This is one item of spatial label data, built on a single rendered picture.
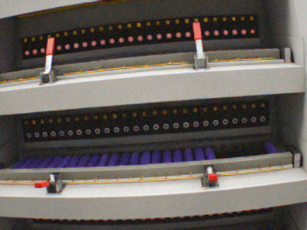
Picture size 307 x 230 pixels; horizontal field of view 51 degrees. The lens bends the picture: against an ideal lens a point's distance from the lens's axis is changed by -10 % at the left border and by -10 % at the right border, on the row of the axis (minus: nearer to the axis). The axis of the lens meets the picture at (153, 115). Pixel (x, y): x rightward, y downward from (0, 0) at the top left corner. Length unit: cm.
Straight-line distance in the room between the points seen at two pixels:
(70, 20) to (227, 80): 43
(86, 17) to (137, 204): 46
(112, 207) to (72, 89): 21
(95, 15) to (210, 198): 49
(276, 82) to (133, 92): 24
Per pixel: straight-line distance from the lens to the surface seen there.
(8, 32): 85
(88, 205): 59
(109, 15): 82
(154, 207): 57
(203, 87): 57
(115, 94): 58
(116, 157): 68
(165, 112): 71
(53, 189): 62
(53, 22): 85
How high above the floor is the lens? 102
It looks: 4 degrees up
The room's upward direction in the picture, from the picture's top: 4 degrees counter-clockwise
